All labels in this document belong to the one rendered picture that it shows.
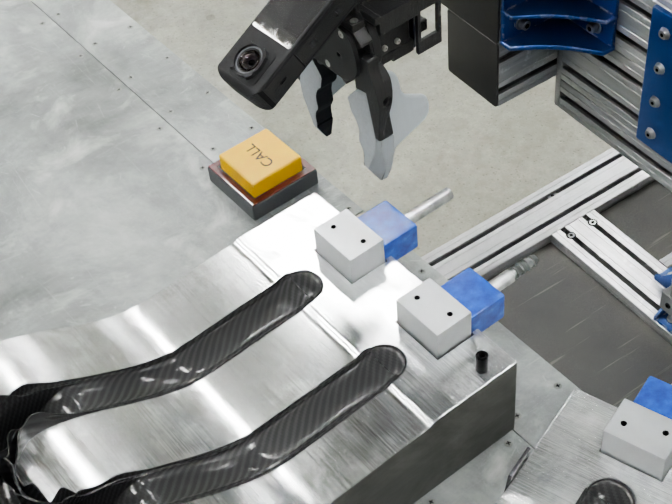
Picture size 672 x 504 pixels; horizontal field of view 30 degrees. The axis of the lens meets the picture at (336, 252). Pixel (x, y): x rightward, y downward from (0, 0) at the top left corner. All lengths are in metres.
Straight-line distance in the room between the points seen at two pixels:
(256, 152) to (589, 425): 0.45
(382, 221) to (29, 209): 0.40
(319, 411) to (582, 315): 0.99
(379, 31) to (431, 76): 1.76
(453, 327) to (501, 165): 1.48
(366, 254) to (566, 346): 0.87
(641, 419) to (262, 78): 0.38
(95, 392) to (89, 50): 0.60
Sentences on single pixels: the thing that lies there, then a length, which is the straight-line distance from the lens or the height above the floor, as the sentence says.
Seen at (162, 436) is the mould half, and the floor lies 0.90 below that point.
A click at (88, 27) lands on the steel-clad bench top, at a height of 0.80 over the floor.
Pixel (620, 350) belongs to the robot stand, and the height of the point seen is 0.21.
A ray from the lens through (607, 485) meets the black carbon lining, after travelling 0.98.
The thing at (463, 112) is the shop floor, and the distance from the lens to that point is 2.56.
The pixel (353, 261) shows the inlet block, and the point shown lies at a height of 0.91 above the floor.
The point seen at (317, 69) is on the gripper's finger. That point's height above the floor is 1.08.
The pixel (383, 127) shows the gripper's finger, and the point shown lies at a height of 1.06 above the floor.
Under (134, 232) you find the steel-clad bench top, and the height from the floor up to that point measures 0.80.
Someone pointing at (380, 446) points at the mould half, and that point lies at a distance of 0.95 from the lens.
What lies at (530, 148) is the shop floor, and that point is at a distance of 2.48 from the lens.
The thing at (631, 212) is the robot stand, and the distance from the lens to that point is 2.08.
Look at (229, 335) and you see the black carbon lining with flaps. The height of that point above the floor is 0.88.
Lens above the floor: 1.67
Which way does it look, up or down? 47 degrees down
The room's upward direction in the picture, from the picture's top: 6 degrees counter-clockwise
